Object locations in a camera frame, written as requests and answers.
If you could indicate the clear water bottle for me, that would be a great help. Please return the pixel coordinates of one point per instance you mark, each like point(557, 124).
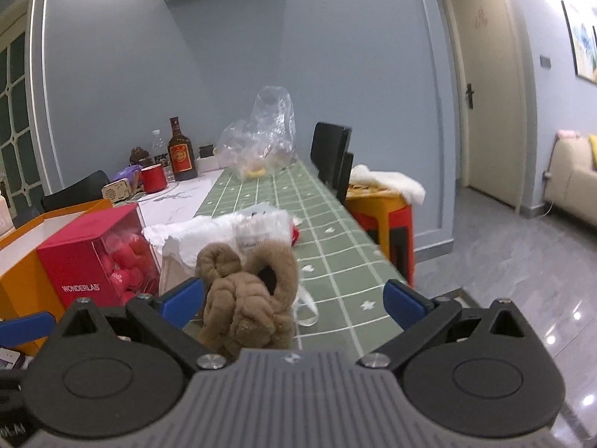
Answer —
point(159, 149)

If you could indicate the orange cardboard box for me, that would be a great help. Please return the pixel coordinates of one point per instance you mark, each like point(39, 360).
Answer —
point(23, 252)

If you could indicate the small beige radio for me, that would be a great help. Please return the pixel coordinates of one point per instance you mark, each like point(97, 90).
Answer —
point(115, 192)

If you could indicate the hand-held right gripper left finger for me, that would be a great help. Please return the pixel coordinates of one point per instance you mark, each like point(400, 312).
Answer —
point(181, 299)

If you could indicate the yellow food item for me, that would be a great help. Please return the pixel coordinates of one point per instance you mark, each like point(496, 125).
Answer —
point(255, 172)

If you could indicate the red plastic stool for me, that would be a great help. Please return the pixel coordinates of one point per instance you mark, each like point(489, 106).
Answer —
point(401, 238)

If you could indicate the pink item on sofa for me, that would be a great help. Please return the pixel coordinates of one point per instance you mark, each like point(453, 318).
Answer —
point(566, 134)

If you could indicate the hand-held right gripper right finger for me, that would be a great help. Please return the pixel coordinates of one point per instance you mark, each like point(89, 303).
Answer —
point(405, 304)

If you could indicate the dark liquor bottle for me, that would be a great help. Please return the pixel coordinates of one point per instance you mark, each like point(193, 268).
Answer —
point(182, 154)

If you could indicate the beige sofa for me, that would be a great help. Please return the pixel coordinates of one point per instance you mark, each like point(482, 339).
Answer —
point(573, 182)

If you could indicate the cream door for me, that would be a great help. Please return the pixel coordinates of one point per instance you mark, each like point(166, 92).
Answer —
point(489, 93)

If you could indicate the brown figurine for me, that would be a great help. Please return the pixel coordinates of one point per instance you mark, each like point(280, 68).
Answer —
point(140, 156)

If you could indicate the black dining chair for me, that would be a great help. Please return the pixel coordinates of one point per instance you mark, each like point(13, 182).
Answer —
point(329, 149)
point(346, 177)
point(74, 191)

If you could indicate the yellow pillow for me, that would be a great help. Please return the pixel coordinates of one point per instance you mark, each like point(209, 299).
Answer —
point(593, 151)

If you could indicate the glass panel door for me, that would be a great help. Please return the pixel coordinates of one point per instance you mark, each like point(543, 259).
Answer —
point(16, 102)

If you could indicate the orange plastic stool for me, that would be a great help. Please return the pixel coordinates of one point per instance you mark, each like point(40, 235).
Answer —
point(373, 210)

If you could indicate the red mug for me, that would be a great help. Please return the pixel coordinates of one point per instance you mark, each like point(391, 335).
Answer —
point(153, 179)

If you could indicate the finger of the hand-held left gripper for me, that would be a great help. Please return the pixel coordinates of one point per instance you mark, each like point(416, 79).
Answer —
point(23, 329)

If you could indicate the white fluffy towel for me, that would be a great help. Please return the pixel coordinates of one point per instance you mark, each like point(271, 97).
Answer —
point(205, 233)

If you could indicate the red box with clear window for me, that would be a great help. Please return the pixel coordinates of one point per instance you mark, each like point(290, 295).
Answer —
point(79, 266)

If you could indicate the green checked tablecloth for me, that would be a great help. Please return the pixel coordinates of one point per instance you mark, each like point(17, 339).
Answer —
point(336, 261)

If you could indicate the framed wall picture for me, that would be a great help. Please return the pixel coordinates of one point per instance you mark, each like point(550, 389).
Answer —
point(583, 42)

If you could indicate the brown plush toy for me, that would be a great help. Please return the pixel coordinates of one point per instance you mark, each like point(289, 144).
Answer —
point(247, 298)

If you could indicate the purple box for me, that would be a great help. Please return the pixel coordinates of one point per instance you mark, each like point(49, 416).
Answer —
point(123, 175)

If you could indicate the clear plastic bag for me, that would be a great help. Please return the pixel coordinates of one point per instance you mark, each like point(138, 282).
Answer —
point(273, 121)

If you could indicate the small white box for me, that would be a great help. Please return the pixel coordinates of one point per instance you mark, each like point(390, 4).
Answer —
point(205, 163)

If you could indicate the small red packet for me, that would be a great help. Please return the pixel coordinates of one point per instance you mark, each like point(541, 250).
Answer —
point(295, 235)

